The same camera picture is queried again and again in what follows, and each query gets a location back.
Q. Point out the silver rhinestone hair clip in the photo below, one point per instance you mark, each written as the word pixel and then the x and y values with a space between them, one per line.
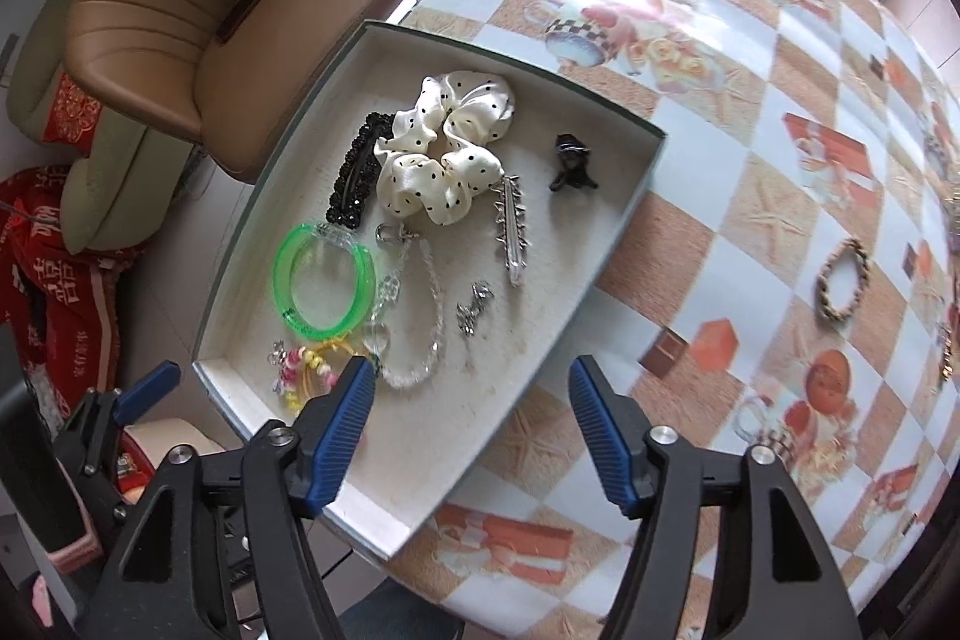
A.
pixel 511 224

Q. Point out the green translucent bangle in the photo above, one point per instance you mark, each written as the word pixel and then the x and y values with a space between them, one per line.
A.
pixel 323 281

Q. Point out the red embroidered cushion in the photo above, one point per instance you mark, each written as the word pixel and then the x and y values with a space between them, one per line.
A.
pixel 73 116

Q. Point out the small silver charm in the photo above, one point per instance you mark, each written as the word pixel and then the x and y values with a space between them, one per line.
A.
pixel 467 315

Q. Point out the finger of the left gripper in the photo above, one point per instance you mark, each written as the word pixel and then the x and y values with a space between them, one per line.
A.
pixel 132 404

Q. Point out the cream polka dot scrunchie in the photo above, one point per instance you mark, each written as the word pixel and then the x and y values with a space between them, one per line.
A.
pixel 438 160

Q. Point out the small black claw clip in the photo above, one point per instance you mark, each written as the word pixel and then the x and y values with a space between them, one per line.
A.
pixel 573 156

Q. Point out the checkered patterned tablecloth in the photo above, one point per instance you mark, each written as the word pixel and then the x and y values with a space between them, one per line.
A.
pixel 788 279

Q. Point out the brown leather chair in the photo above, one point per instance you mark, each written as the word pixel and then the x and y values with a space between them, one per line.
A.
pixel 227 75

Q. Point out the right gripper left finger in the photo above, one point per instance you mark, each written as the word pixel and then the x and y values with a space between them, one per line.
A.
pixel 289 474

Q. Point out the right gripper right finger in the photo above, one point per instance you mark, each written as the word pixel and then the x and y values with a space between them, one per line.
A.
pixel 652 476

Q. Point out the grey shallow cardboard box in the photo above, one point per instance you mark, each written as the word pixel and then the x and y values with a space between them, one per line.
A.
pixel 418 443

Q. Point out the black beaded hair clip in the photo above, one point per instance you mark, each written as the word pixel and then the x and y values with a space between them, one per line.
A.
pixel 357 177

